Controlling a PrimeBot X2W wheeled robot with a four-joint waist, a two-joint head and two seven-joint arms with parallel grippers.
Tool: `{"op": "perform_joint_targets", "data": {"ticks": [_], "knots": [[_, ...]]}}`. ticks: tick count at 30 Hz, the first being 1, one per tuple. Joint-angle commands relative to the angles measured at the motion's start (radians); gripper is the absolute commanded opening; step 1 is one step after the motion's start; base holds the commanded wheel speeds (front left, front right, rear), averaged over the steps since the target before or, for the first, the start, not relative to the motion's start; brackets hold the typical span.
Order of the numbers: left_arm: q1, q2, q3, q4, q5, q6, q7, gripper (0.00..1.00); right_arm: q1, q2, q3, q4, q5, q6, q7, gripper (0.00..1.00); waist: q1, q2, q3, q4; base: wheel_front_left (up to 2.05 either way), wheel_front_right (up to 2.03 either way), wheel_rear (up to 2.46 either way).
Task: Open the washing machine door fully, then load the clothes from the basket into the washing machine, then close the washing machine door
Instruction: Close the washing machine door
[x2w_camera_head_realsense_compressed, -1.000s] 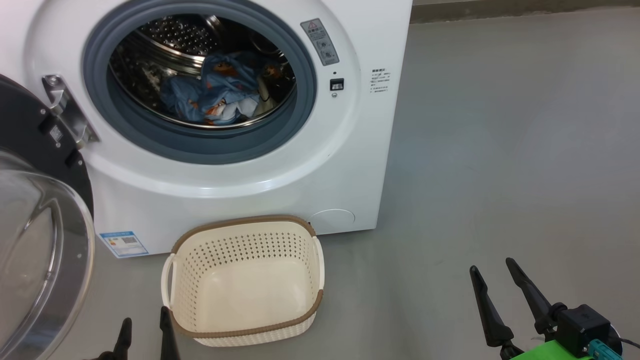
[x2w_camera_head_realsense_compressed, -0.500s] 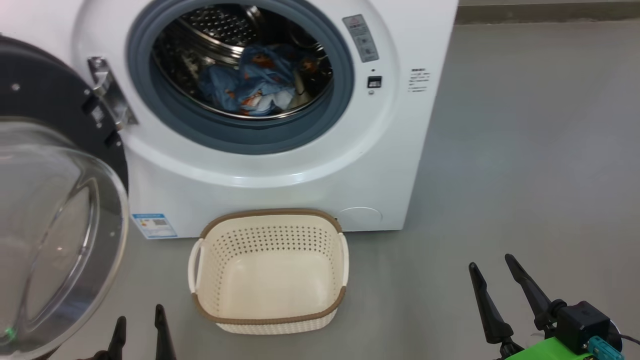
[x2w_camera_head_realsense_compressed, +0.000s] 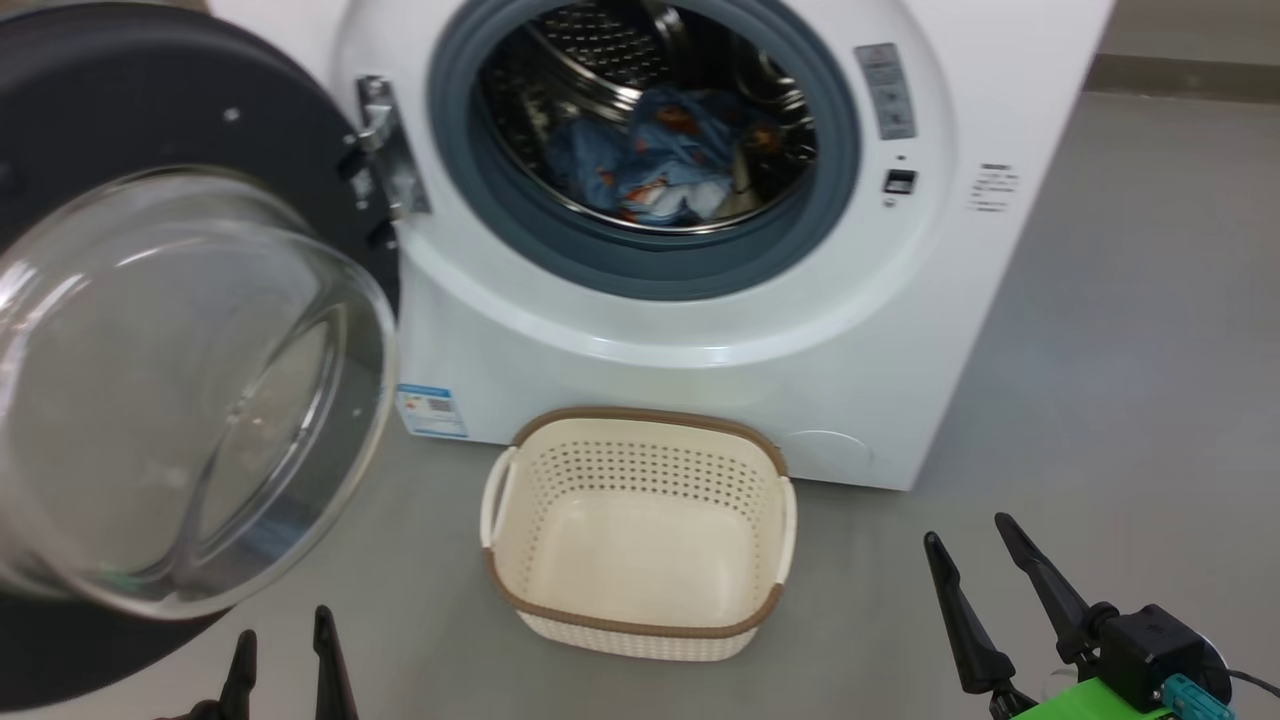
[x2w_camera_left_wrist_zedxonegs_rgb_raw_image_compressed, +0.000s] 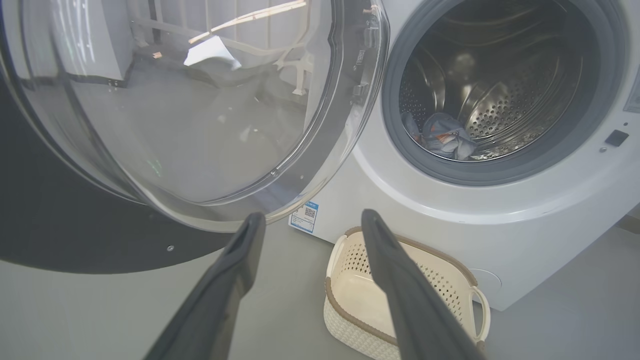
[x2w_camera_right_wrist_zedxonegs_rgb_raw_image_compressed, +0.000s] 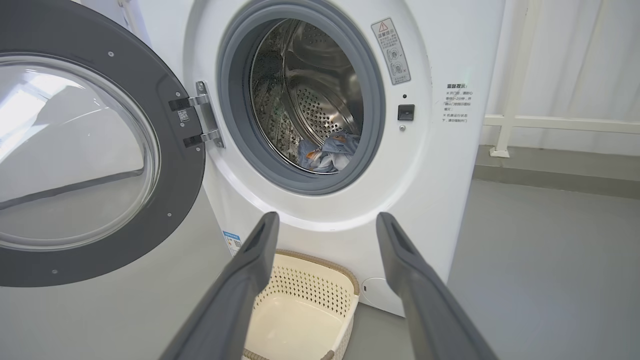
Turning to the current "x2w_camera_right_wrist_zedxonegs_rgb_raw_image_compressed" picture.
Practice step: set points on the black door latch socket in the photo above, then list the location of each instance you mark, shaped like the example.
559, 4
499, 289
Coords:
406, 112

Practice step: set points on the round white filter cover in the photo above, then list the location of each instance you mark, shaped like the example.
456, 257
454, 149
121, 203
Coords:
375, 295

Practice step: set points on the grey warning sticker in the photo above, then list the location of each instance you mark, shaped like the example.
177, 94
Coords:
391, 50

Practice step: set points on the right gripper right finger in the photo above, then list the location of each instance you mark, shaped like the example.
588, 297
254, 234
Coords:
425, 300

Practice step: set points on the dark round glass washer door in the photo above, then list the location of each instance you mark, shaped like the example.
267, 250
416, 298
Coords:
170, 200

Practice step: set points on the white front-load washing machine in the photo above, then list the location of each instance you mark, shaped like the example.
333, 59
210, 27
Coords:
440, 200

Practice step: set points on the metal door hinge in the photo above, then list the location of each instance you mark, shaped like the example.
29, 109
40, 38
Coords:
207, 117

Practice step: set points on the small QR code sticker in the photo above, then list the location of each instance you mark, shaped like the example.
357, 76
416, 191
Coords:
183, 115

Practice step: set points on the cream perforated laundry basket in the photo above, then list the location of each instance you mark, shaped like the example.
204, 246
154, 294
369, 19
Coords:
300, 320

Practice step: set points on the blue energy label sticker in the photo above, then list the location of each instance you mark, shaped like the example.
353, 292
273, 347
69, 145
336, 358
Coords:
232, 243

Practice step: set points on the white metal railing frame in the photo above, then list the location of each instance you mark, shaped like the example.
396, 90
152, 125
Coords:
550, 123

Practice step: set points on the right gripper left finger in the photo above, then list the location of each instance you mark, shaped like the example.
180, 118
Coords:
235, 300

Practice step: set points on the blue cartoon print pants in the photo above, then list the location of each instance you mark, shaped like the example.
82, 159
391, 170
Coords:
345, 144

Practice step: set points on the cream blue orange cartoon garment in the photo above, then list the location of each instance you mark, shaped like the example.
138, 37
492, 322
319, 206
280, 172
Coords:
311, 156

